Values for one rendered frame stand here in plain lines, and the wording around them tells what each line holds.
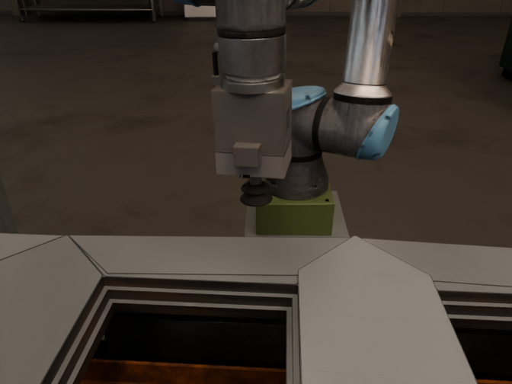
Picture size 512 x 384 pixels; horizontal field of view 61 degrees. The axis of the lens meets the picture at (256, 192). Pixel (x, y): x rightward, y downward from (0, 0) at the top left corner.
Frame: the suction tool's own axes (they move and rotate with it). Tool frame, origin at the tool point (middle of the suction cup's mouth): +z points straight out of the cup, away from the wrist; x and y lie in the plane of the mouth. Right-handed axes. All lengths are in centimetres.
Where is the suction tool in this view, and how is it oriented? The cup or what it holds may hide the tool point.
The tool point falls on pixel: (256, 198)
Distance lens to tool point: 57.4
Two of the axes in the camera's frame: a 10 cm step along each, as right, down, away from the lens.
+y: 9.8, 0.8, -2.0
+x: 2.1, -4.7, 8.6
